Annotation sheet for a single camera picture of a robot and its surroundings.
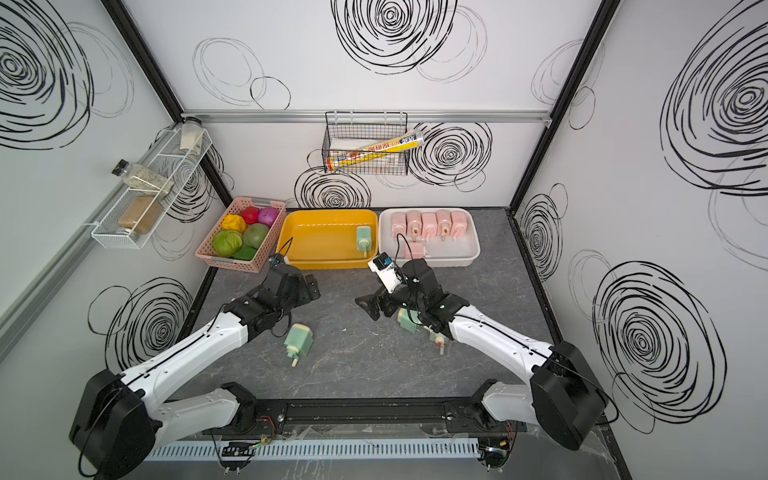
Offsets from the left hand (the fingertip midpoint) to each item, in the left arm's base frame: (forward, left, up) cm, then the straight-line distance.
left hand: (303, 286), depth 84 cm
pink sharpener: (+30, -28, -5) cm, 41 cm away
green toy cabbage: (+19, +31, -5) cm, 37 cm away
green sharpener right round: (-13, -39, -6) cm, 42 cm away
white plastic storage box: (+20, -42, -9) cm, 47 cm away
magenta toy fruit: (+32, +21, -5) cm, 39 cm away
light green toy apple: (+23, +23, -5) cm, 33 cm away
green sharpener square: (-7, -29, -5) cm, 31 cm away
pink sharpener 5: (+30, -49, -4) cm, 58 cm away
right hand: (-4, -19, +6) cm, 21 cm away
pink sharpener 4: (+30, -44, -4) cm, 54 cm away
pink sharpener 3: (+28, -38, -3) cm, 48 cm away
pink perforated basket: (+13, +22, -6) cm, 26 cm away
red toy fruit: (+34, +29, -7) cm, 45 cm away
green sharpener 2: (-14, -1, -5) cm, 15 cm away
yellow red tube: (+30, -11, +22) cm, 39 cm away
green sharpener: (+22, -16, -5) cm, 27 cm away
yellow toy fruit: (+29, +33, -6) cm, 44 cm away
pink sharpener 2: (+29, -33, -4) cm, 44 cm away
